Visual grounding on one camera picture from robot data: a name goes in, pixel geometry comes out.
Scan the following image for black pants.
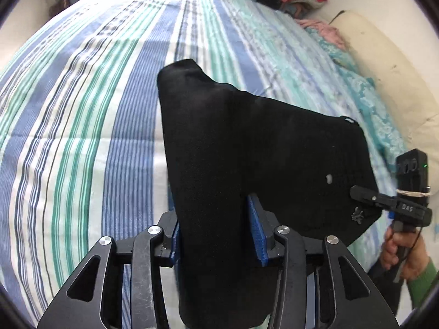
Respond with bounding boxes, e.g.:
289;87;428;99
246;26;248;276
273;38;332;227
157;59;381;328

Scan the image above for green sleeved right forearm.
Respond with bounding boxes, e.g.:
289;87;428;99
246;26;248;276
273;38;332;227
407;257;438;309

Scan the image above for person's right hand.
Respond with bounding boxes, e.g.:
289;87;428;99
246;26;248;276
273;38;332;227
379;225;429;282

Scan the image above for teal patterned pillow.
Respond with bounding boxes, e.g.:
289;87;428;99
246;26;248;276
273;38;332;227
304;27;407;175

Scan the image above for cream padded headboard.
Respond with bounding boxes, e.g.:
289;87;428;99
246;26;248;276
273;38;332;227
330;11;438;187

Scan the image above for striped blue green bed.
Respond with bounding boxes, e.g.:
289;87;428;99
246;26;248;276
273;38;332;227
1;0;394;325

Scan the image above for pink cloth on bed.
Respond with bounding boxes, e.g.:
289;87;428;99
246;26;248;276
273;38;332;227
296;19;347;50

